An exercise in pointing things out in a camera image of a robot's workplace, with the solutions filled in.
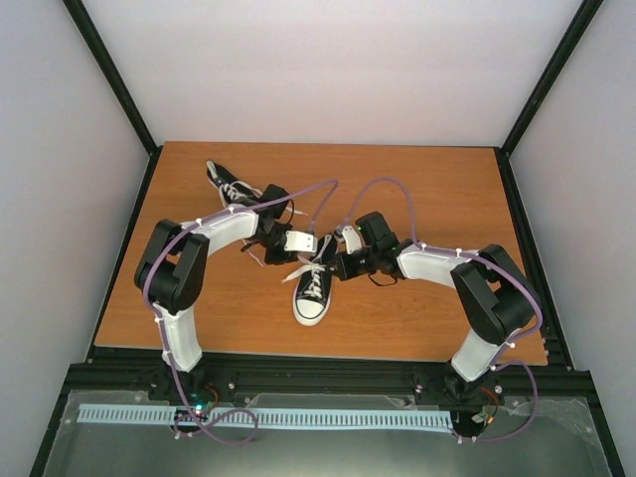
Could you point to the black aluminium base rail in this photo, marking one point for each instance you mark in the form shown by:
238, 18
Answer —
234, 378

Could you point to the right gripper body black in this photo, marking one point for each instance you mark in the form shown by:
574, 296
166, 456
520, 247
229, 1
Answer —
361, 267

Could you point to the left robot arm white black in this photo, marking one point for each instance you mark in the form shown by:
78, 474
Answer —
171, 271

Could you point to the sneaker white shoelace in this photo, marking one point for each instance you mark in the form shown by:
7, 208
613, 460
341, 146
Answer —
314, 278
234, 192

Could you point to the right black frame post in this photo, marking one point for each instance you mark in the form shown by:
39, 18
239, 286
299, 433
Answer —
567, 44

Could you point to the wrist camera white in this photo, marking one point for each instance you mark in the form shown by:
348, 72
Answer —
295, 241
349, 237

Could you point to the light blue slotted cable duct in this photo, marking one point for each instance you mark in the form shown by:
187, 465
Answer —
271, 418

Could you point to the black frame post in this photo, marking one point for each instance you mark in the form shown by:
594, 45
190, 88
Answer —
567, 44
111, 74

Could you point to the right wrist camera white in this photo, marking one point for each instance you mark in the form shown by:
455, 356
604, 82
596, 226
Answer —
349, 237

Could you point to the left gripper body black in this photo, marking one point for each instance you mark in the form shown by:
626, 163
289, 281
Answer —
272, 257

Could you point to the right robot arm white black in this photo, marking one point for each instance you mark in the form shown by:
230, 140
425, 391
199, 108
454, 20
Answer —
497, 298

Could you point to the left black frame post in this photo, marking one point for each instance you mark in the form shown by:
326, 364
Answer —
111, 74

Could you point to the black white sneaker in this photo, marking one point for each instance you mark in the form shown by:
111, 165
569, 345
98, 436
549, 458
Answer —
218, 175
309, 313

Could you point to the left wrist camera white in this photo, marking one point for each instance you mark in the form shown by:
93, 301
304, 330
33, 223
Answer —
295, 241

